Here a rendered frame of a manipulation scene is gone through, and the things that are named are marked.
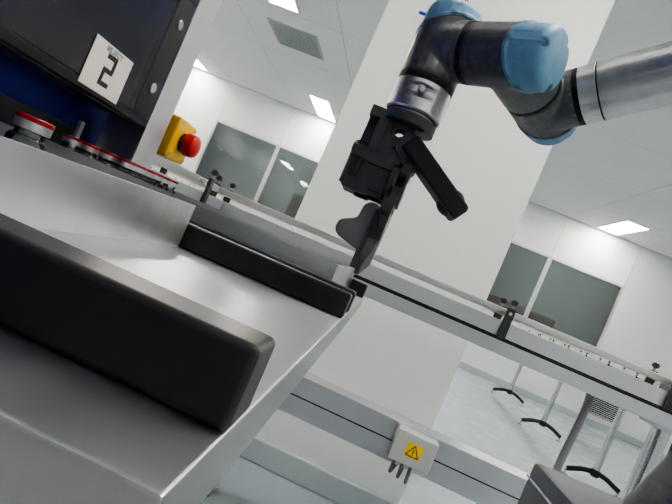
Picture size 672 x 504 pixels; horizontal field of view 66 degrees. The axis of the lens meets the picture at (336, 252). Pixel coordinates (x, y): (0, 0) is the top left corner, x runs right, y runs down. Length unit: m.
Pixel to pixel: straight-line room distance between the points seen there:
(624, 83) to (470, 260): 1.48
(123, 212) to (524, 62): 0.46
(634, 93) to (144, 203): 0.58
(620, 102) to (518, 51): 0.16
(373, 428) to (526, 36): 1.20
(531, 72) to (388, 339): 1.61
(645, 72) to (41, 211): 0.64
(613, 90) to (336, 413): 1.16
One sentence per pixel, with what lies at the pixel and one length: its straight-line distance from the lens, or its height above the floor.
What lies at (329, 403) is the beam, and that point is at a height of 0.51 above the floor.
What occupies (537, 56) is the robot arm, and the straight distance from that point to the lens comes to 0.63.
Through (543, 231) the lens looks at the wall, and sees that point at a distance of 9.02.
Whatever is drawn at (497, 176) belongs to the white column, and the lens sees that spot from 2.19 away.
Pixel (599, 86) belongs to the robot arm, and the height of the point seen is 1.24.
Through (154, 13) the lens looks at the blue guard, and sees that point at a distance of 0.79.
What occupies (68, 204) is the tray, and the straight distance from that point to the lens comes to 0.29.
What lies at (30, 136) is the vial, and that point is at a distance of 0.34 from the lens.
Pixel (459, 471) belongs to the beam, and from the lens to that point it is 1.63.
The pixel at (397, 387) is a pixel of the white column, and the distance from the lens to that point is 2.15.
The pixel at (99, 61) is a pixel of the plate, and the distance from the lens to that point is 0.72.
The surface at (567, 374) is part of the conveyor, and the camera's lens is 1.60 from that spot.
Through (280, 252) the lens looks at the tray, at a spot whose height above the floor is 0.90.
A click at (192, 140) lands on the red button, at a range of 0.92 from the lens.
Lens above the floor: 0.92
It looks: level
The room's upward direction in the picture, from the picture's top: 23 degrees clockwise
